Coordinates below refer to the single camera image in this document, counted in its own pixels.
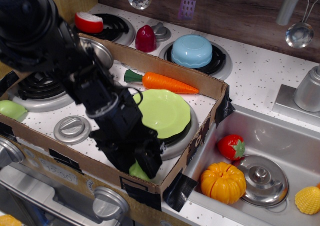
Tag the red white toy apple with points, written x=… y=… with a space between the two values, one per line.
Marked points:
x=88 y=23

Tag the silver stove knob back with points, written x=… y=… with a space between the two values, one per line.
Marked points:
x=161 y=32

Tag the steel sink basin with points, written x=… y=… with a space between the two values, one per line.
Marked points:
x=295 y=149

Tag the hanging purple spatula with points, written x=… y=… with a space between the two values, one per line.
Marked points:
x=186 y=10

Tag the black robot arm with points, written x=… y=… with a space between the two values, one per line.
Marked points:
x=35 y=38

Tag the orange toy carrot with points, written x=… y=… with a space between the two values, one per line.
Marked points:
x=151 y=80

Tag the front left stove burner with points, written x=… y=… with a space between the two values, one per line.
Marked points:
x=38 y=92

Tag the steel pot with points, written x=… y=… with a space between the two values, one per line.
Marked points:
x=100 y=50

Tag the yellow toy bottom left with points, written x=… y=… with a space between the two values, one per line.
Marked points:
x=8 y=220

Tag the green toy broccoli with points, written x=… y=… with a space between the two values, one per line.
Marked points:
x=136 y=171

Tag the silver oven knob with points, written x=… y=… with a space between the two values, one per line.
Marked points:
x=108 y=204
x=9 y=153

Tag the front right stove burner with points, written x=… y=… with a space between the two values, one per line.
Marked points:
x=175 y=145

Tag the stove burner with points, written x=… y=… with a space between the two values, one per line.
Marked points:
x=175 y=145
x=220 y=66
x=115 y=29
x=38 y=92

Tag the orange toy pumpkin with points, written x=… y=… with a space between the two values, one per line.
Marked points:
x=223 y=182

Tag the back right stove burner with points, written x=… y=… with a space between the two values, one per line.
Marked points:
x=220 y=66

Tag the light green toy vegetable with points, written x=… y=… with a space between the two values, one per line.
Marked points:
x=11 y=109

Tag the silver stove knob front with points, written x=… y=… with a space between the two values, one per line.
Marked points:
x=72 y=130

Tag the green plastic plate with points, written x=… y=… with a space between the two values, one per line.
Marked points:
x=163 y=111

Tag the steel pot lid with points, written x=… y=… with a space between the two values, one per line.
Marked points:
x=267 y=185

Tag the dark red toy pepper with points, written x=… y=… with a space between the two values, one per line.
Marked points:
x=145 y=39

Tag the back left stove burner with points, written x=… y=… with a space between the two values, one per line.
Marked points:
x=115 y=29

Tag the silver stove knob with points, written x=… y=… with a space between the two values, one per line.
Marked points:
x=161 y=32
x=72 y=130

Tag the silver oven knob left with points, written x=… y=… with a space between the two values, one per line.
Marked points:
x=9 y=153

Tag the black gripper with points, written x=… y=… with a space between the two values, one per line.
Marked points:
x=121 y=134

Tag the yellow toy corn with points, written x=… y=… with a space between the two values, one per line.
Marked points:
x=307 y=200

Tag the cardboard fence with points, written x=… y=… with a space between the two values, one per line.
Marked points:
x=83 y=167

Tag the silver oven knob right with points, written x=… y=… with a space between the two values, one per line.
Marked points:
x=108 y=204

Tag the light blue plastic bowl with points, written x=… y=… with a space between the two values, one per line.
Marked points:
x=192 y=51

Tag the hanging steel ladle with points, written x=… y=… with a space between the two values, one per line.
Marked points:
x=301 y=34

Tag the red toy strawberry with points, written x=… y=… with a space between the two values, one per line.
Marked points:
x=232 y=146

